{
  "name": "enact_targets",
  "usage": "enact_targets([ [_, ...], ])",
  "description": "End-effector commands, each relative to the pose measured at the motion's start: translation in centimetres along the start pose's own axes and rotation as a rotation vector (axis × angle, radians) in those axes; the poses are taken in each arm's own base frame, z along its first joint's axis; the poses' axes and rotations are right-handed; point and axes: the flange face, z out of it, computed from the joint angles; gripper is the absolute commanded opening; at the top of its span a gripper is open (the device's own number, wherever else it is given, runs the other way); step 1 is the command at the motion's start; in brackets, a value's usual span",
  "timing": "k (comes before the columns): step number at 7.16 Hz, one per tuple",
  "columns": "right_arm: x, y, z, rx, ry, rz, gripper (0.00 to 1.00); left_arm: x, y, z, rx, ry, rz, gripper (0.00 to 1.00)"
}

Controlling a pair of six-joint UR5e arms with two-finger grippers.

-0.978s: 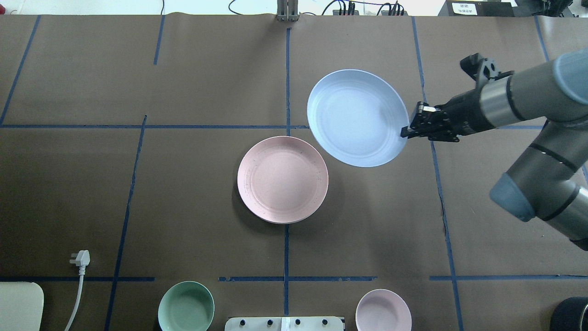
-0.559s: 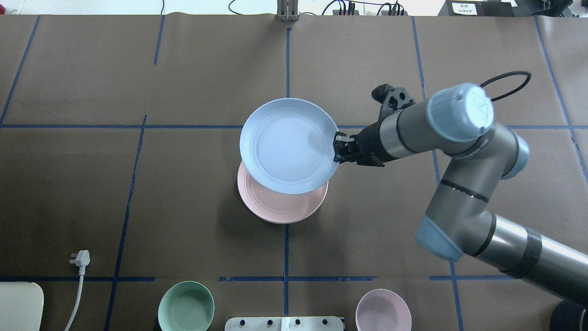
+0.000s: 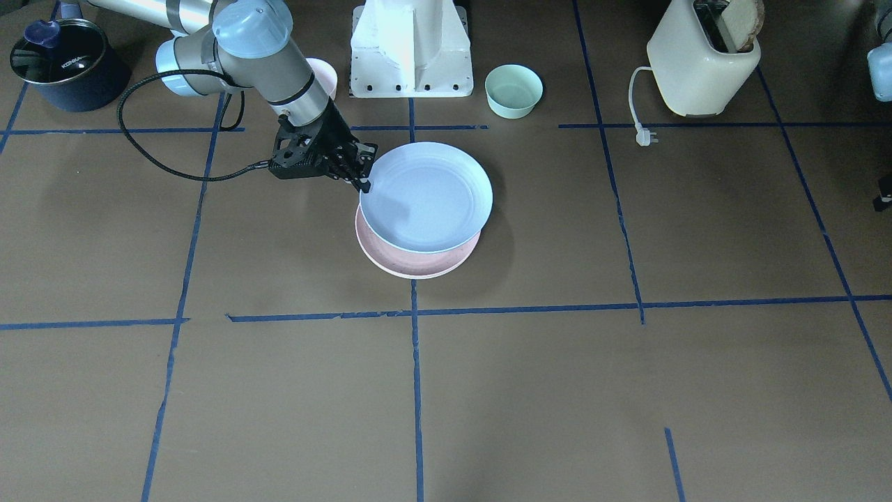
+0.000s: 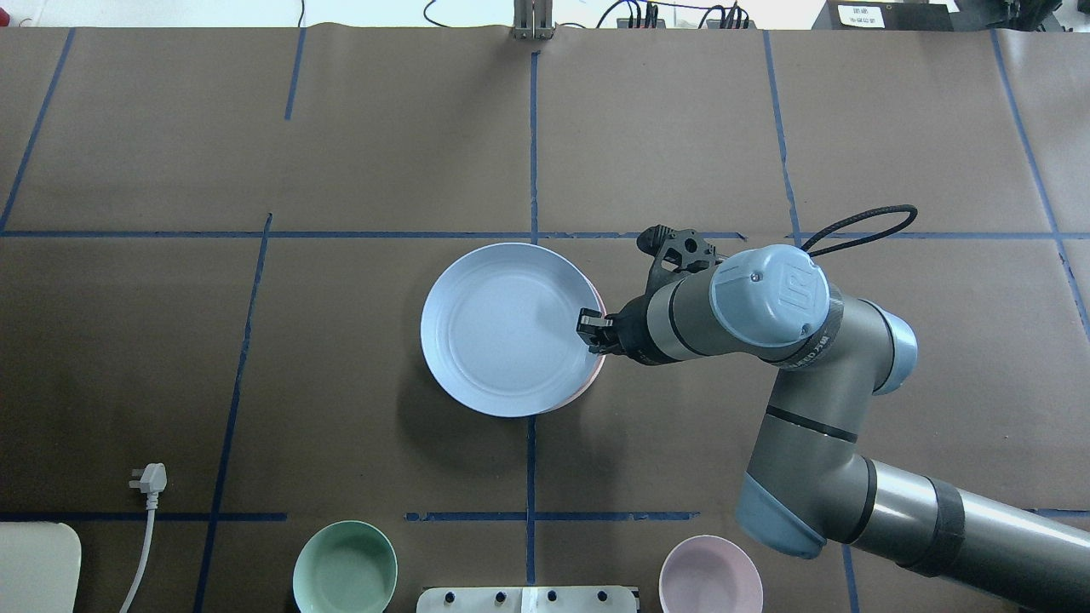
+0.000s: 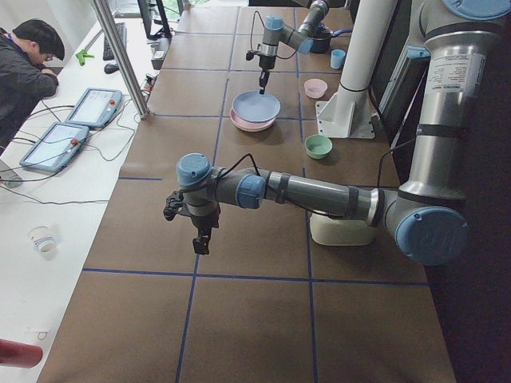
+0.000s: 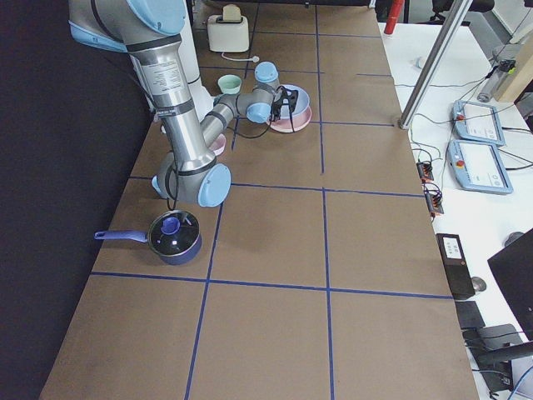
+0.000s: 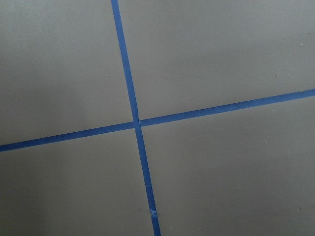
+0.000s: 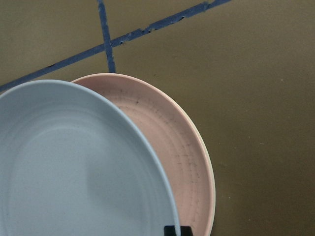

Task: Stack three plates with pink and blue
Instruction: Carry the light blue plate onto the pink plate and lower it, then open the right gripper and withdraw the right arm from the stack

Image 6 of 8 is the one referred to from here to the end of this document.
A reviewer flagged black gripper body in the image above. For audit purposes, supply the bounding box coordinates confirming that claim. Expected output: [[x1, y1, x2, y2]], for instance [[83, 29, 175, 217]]
[[270, 86, 298, 121]]

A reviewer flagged blue plate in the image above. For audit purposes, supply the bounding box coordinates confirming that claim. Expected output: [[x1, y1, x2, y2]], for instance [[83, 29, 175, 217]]
[[281, 84, 310, 118]]

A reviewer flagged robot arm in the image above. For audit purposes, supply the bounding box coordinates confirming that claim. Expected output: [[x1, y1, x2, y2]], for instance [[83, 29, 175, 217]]
[[68, 1, 299, 208]]

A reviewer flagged green bowl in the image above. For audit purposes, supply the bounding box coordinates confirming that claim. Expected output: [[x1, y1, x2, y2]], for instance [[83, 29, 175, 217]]
[[217, 74, 242, 94]]

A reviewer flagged pink bowl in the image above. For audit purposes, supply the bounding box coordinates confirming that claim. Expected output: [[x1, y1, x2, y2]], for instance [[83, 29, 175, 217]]
[[209, 133, 227, 156]]

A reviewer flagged cream toaster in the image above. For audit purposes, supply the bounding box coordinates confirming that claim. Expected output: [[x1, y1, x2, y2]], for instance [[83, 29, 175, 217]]
[[207, 15, 250, 53]]

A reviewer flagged bread slice in toaster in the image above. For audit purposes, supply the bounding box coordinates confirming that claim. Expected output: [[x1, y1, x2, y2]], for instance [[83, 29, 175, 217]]
[[222, 4, 242, 23]]

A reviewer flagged red cylinder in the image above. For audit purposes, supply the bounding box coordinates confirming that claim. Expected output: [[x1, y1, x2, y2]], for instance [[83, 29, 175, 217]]
[[384, 0, 405, 35]]

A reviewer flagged orange black power strip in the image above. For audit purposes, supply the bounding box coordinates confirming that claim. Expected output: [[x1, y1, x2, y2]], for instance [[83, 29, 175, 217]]
[[416, 161, 444, 218]]

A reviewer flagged dark blue saucepan with lid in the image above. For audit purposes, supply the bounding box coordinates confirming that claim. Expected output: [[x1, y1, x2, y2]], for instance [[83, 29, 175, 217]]
[[93, 210, 202, 265]]

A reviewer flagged upper teach pendant tablet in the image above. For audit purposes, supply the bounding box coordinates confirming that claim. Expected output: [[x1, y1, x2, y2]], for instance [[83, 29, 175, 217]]
[[451, 100, 506, 147]]

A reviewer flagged teach pendant tablet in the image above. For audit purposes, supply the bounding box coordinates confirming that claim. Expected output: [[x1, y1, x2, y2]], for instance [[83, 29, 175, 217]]
[[447, 139, 513, 195], [451, 100, 506, 147]]

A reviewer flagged lower teach pendant tablet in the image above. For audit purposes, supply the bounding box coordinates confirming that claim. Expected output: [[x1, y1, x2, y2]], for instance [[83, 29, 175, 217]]
[[447, 139, 513, 195]]

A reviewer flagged black box with label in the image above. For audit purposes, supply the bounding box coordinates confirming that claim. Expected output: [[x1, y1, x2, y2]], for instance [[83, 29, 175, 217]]
[[436, 233, 475, 300]]

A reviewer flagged black monitor right side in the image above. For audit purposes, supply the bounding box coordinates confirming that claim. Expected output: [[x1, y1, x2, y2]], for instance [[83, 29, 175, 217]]
[[488, 234, 532, 338]]

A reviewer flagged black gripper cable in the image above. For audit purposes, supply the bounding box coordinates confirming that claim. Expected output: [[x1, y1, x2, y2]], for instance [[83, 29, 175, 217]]
[[231, 85, 296, 151]]

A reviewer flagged white toaster cable with plug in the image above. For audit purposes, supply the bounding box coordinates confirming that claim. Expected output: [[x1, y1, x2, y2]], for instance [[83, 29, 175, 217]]
[[220, 51, 262, 63]]

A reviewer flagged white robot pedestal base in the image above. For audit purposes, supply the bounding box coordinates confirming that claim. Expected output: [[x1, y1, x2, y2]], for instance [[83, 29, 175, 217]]
[[177, 0, 213, 122]]

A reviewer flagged aluminium frame post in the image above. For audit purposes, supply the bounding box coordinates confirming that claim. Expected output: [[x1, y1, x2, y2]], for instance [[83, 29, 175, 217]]
[[397, 0, 473, 130]]

